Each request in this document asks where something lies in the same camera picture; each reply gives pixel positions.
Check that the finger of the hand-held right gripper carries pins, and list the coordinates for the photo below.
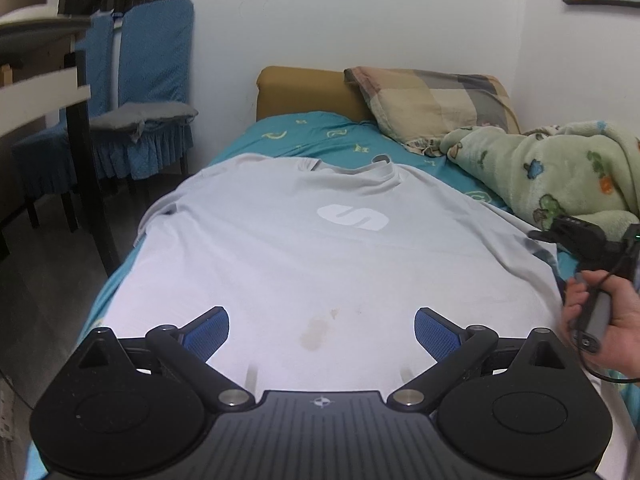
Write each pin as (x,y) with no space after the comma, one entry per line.
(540,235)

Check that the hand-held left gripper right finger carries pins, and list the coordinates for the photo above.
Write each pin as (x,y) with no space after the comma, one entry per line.
(431,334)

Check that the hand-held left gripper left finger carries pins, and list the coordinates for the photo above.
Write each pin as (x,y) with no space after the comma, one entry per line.
(211,334)

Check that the light grey t-shirt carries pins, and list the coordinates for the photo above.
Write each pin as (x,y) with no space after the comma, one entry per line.
(300,270)

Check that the person's right hand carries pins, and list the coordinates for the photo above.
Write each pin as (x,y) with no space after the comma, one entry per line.
(622,325)

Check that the green cartoon print blanket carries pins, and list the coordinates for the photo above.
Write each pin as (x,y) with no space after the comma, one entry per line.
(565,170)

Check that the plaid pillow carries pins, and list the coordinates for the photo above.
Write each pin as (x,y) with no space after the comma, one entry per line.
(435,102)

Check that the dark table with white top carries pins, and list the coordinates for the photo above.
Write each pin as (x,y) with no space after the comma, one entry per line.
(87,160)

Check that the white power strip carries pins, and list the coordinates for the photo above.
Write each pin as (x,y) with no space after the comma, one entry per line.
(6,415)

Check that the bed with teal sheet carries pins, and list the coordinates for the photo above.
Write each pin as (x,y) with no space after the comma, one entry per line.
(320,132)

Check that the grey seat cushion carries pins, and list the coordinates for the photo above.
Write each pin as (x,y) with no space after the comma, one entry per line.
(142,112)

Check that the blue covered chair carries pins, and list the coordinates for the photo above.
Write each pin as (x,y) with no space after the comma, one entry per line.
(45,160)
(155,60)

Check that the brown headboard cushion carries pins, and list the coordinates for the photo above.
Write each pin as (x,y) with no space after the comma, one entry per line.
(305,92)

